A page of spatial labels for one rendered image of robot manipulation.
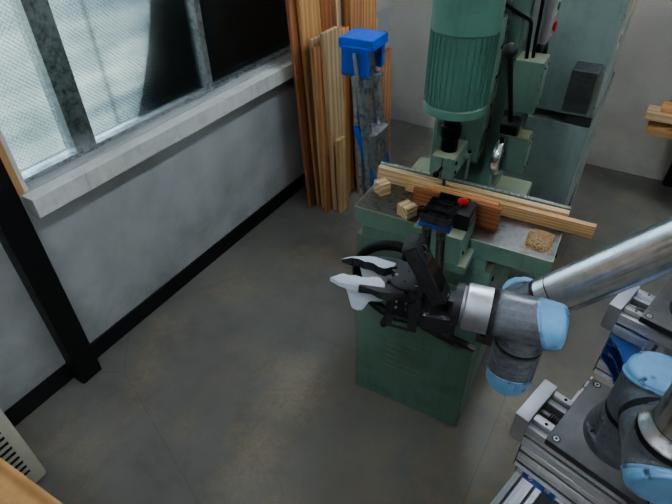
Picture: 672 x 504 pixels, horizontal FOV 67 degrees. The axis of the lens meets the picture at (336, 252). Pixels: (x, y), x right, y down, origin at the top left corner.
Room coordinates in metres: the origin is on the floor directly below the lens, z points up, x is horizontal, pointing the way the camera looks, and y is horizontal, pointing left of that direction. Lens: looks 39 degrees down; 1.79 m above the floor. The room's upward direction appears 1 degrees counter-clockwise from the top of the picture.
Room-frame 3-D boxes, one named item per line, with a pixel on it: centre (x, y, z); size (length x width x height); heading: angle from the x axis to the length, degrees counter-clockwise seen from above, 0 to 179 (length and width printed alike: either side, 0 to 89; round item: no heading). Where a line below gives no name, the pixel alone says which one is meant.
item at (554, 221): (1.28, -0.48, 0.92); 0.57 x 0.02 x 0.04; 61
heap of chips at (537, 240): (1.13, -0.58, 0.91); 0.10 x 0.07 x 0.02; 151
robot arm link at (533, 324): (0.54, -0.29, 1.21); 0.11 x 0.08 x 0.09; 69
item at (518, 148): (1.45, -0.57, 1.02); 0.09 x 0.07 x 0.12; 61
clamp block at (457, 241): (1.16, -0.31, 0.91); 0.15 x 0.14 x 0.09; 61
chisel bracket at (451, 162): (1.38, -0.35, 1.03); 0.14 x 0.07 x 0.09; 151
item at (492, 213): (1.25, -0.36, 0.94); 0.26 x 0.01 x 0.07; 61
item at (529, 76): (1.48, -0.58, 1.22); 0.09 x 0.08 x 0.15; 151
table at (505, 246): (1.23, -0.35, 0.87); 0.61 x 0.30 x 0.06; 61
